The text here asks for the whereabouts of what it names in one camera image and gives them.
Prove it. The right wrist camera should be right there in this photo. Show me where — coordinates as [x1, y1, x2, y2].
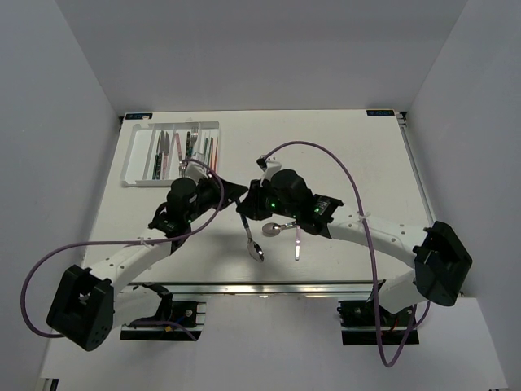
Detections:
[256, 155, 282, 183]

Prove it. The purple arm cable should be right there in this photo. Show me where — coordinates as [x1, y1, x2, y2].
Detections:
[262, 140, 431, 367]
[20, 159, 227, 339]

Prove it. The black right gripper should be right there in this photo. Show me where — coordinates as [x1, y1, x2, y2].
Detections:
[237, 178, 299, 222]

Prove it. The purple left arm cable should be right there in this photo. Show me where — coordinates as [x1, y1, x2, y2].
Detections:
[20, 159, 227, 339]

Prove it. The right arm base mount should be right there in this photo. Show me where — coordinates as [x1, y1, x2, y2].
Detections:
[335, 297, 420, 346]

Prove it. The white divided utensil tray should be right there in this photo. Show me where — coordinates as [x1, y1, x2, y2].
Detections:
[121, 121, 221, 187]

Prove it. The grey handled fork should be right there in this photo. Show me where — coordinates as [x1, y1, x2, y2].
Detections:
[184, 131, 192, 160]

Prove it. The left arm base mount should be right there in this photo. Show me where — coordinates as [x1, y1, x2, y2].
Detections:
[114, 283, 207, 341]

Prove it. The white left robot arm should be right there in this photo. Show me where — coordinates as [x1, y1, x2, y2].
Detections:
[46, 176, 247, 351]

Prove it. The pink handled spoon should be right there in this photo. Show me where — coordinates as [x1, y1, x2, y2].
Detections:
[294, 226, 301, 261]

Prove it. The dark handled knife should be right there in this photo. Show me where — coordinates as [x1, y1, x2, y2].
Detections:
[155, 130, 164, 180]

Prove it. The dark handled spoon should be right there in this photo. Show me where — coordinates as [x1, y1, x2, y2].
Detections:
[261, 222, 297, 237]

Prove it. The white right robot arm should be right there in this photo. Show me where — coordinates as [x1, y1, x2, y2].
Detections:
[236, 169, 472, 325]

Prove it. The green handled fork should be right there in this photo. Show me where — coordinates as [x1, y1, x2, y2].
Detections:
[190, 126, 199, 156]

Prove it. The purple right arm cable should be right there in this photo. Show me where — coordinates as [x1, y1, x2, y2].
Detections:
[262, 140, 431, 367]

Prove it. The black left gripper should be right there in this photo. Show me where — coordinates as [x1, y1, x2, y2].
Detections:
[185, 171, 247, 223]

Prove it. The green handled spoon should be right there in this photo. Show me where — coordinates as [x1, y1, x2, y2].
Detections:
[240, 214, 265, 262]

